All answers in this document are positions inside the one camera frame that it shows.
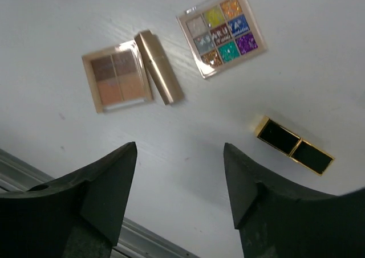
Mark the small beige eyeshadow quad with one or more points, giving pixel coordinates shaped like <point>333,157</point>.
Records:
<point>117,77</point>

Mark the colourful glitter eyeshadow palette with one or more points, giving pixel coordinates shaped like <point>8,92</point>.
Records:
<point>221,34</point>

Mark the black gold lipstick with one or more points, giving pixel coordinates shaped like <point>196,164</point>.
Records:
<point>293,146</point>

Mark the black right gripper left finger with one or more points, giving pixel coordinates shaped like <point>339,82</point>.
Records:
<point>77,215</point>

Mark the gold lipstick tube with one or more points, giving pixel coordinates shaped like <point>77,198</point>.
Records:
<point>157,64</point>

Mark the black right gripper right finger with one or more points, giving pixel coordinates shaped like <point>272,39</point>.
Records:
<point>280,218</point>

